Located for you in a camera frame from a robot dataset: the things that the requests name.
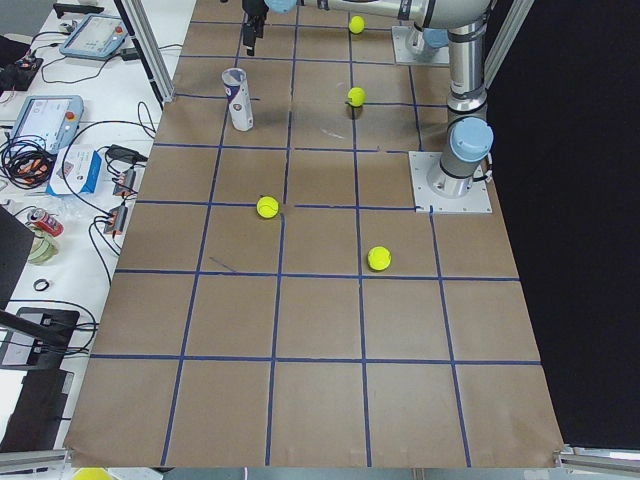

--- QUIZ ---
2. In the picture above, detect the yellow tennis ball centre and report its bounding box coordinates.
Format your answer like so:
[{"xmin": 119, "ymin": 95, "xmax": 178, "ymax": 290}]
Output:
[{"xmin": 346, "ymin": 87, "xmax": 367, "ymax": 108}]

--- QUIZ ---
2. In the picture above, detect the blue box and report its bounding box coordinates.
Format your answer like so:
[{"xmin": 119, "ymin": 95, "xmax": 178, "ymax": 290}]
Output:
[{"xmin": 46, "ymin": 145, "xmax": 102, "ymax": 196}]

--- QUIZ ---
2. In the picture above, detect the teach pendant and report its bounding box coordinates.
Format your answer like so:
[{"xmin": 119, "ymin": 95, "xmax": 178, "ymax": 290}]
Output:
[
  {"xmin": 11, "ymin": 95, "xmax": 84, "ymax": 154},
  {"xmin": 59, "ymin": 14, "xmax": 128, "ymax": 60}
]

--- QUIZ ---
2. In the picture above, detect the clear tennis ball can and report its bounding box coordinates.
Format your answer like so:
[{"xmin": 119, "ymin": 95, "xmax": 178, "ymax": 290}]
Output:
[{"xmin": 221, "ymin": 68, "xmax": 254, "ymax": 132}]

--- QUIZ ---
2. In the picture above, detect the green tape roll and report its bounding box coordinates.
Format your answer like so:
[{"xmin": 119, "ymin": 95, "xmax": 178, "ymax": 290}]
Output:
[{"xmin": 27, "ymin": 230, "xmax": 59, "ymax": 265}]

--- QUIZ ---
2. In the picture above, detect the grey connector box left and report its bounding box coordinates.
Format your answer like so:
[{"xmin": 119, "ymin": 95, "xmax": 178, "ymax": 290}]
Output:
[{"xmin": 103, "ymin": 204, "xmax": 129, "ymax": 237}]

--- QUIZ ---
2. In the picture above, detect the teach pendant far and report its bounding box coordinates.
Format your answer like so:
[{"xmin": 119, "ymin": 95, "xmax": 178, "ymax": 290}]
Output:
[{"xmin": 59, "ymin": 14, "xmax": 128, "ymax": 60}]

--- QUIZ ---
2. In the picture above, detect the aluminium frame post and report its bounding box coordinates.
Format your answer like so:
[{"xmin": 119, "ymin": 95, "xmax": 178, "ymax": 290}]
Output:
[{"xmin": 114, "ymin": 0, "xmax": 175, "ymax": 109}]

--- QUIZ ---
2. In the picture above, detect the red soda can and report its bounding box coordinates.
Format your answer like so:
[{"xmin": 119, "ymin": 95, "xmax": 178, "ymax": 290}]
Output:
[{"xmin": 28, "ymin": 208, "xmax": 64, "ymax": 237}]

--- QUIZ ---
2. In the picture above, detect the yellow tennis ball right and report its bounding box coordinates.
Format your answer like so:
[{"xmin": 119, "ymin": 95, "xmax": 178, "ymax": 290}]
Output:
[{"xmin": 348, "ymin": 15, "xmax": 366, "ymax": 35}]

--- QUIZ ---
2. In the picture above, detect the grey connector box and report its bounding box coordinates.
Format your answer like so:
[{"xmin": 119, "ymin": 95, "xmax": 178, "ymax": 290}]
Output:
[
  {"xmin": 112, "ymin": 168, "xmax": 137, "ymax": 198},
  {"xmin": 103, "ymin": 204, "xmax": 129, "ymax": 237}
]

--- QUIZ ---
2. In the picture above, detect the grey connector box right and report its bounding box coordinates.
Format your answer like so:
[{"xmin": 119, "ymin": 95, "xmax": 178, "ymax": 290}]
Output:
[{"xmin": 112, "ymin": 168, "xmax": 137, "ymax": 198}]

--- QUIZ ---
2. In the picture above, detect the yellow tennis ball lower left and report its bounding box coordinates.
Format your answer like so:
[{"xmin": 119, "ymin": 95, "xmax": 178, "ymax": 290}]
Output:
[{"xmin": 367, "ymin": 245, "xmax": 392, "ymax": 272}]

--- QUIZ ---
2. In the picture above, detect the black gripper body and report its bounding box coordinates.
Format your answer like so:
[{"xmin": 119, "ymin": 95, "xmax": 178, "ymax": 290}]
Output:
[{"xmin": 242, "ymin": 0, "xmax": 267, "ymax": 31}]

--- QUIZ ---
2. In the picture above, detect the teach pendant near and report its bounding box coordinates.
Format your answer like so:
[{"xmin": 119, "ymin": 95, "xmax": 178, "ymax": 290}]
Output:
[{"xmin": 11, "ymin": 95, "xmax": 84, "ymax": 154}]

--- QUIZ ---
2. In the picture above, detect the yellow tennis ball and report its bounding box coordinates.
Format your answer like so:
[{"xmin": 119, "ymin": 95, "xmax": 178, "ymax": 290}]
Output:
[
  {"xmin": 256, "ymin": 196, "xmax": 280, "ymax": 219},
  {"xmin": 346, "ymin": 87, "xmax": 367, "ymax": 108},
  {"xmin": 348, "ymin": 15, "xmax": 366, "ymax": 35},
  {"xmin": 367, "ymin": 245, "xmax": 392, "ymax": 272}
]

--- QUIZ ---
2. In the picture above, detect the black power adapter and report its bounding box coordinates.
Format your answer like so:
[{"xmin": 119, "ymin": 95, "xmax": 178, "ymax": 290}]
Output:
[{"xmin": 106, "ymin": 144, "xmax": 148, "ymax": 165}]

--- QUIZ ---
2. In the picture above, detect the yellow tennis ball upper left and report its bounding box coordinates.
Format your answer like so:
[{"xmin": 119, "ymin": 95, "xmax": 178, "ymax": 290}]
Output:
[{"xmin": 256, "ymin": 196, "xmax": 280, "ymax": 219}]

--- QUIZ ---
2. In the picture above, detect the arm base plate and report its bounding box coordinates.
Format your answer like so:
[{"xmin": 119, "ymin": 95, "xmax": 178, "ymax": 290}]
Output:
[
  {"xmin": 409, "ymin": 151, "xmax": 493, "ymax": 214},
  {"xmin": 391, "ymin": 26, "xmax": 450, "ymax": 67}
]

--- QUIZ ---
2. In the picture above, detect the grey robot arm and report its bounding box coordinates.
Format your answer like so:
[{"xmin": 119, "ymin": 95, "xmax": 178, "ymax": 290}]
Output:
[
  {"xmin": 242, "ymin": 0, "xmax": 490, "ymax": 121},
  {"xmin": 426, "ymin": 17, "xmax": 494, "ymax": 199}
]

